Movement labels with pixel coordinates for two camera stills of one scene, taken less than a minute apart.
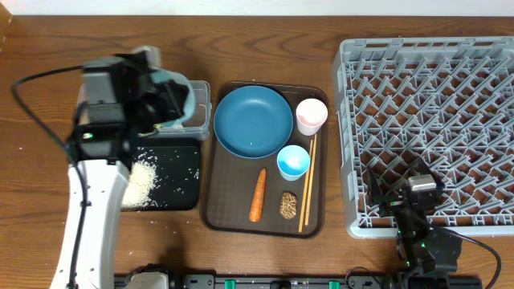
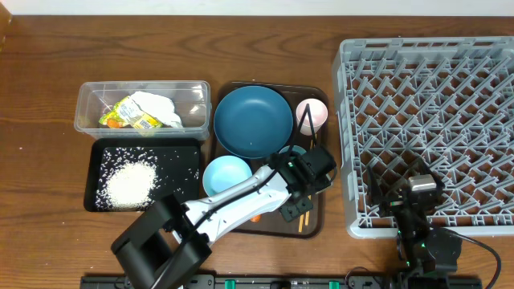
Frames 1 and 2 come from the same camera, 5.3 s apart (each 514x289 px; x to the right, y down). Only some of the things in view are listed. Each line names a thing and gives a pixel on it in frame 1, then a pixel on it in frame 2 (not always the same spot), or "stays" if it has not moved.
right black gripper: [397, 199] stays
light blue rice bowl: [161, 75] to [222, 171]
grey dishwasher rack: [449, 101] stays
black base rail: [299, 281] stays
